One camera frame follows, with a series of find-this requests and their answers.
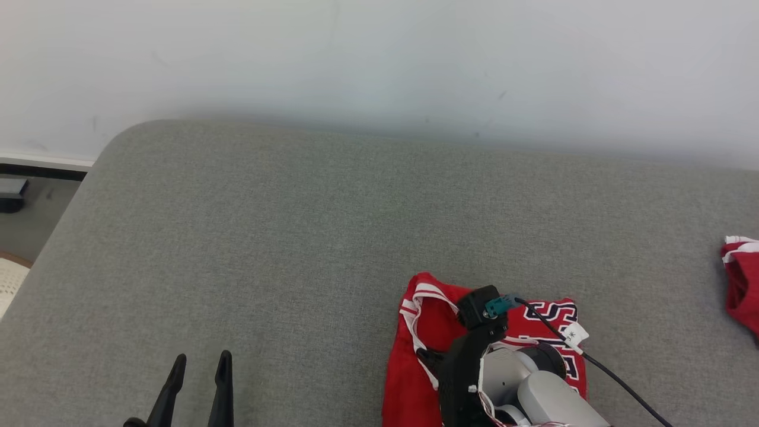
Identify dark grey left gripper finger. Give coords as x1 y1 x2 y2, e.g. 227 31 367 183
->
144 353 188 427
207 350 235 427

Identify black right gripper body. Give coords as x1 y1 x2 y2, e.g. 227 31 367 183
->
437 322 509 427

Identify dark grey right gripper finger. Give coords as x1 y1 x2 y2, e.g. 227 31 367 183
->
416 348 446 372

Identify red and white basketball jersey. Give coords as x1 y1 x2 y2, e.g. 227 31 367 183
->
382 271 589 427

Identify red shorts with white stripe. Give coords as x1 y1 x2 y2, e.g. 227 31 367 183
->
720 235 759 340

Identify white woven basket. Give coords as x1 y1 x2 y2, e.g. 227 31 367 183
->
0 251 32 320

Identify dark box on floor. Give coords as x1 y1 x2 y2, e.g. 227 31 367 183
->
0 177 30 215

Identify white and black baseboard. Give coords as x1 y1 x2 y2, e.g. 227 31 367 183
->
0 153 95 182

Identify thin red and white wires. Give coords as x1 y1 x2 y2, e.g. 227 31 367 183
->
467 338 571 427

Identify black cable with white tag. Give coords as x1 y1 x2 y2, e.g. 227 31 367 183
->
484 294 675 427

